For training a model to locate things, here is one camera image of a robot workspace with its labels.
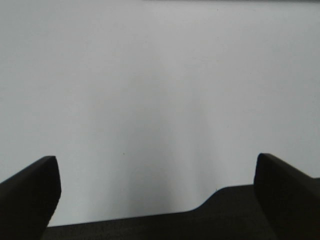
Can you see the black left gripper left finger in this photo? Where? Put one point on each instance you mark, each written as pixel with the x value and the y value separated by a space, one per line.
pixel 28 200

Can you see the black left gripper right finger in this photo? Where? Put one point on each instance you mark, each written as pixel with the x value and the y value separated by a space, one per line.
pixel 289 198

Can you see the dark base below table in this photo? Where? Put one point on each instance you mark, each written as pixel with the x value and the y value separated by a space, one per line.
pixel 231 213

